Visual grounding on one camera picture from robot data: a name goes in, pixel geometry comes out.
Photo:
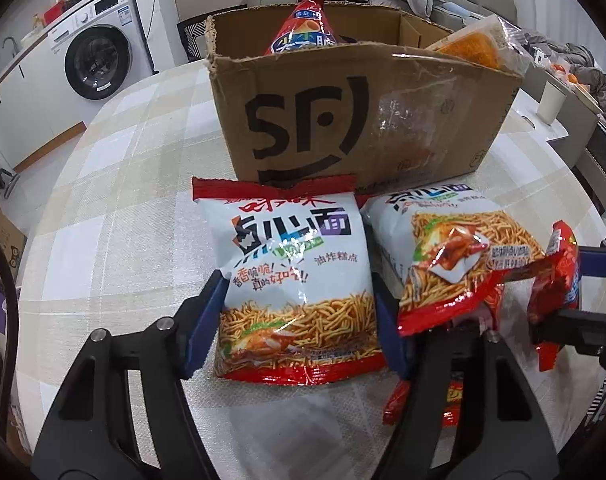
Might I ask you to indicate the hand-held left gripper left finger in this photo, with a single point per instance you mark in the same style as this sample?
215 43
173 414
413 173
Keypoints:
203 332

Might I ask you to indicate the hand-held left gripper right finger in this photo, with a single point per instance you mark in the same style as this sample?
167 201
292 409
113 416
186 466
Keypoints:
389 332

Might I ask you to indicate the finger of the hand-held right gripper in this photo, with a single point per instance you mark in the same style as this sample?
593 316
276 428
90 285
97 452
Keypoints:
583 332
600 260

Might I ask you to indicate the white noodle snack bag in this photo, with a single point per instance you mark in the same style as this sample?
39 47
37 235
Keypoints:
448 240
293 270

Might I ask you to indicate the brown cardboard box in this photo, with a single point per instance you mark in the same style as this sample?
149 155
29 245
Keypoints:
333 115

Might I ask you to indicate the clear bread packet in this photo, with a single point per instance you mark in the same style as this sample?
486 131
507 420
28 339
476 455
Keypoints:
475 42

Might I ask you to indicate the red triangular snack bag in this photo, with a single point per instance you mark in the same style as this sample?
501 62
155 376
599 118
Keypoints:
303 25

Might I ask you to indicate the small red snack packet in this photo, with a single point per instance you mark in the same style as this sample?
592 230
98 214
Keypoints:
423 405

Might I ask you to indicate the checkered tablecloth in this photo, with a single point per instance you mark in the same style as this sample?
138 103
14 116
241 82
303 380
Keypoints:
113 210

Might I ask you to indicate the beige cup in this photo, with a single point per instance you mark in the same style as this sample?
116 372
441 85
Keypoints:
553 102

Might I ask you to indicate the oranges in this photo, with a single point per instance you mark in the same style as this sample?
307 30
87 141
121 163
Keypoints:
568 74

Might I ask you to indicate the grey coat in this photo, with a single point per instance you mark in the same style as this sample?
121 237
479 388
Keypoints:
583 65

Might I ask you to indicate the cardboard box on floor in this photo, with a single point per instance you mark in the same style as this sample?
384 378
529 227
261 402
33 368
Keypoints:
3 240

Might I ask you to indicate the patterned black chair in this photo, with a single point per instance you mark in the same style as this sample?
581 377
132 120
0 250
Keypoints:
195 40

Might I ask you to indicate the white washing machine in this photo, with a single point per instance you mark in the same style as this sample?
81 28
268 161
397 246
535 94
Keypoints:
100 42

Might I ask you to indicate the kitchen faucet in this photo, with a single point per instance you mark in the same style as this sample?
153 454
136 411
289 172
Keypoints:
10 47

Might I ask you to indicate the red box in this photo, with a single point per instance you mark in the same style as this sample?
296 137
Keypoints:
55 11

